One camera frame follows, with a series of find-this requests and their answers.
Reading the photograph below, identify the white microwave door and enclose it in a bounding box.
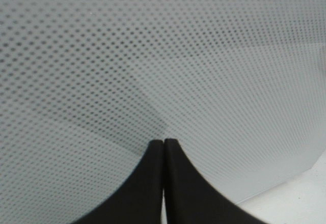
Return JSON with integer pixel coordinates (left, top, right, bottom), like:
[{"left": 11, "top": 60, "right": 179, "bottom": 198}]
[{"left": 1, "top": 0, "right": 325, "bottom": 223}]

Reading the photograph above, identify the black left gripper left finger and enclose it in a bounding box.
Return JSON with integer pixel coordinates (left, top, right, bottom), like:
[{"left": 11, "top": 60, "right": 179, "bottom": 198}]
[{"left": 75, "top": 140, "right": 164, "bottom": 224}]

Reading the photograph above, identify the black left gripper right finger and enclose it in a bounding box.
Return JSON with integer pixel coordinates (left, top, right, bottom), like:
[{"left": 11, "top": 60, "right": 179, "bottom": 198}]
[{"left": 163, "top": 138, "right": 262, "bottom": 223}]

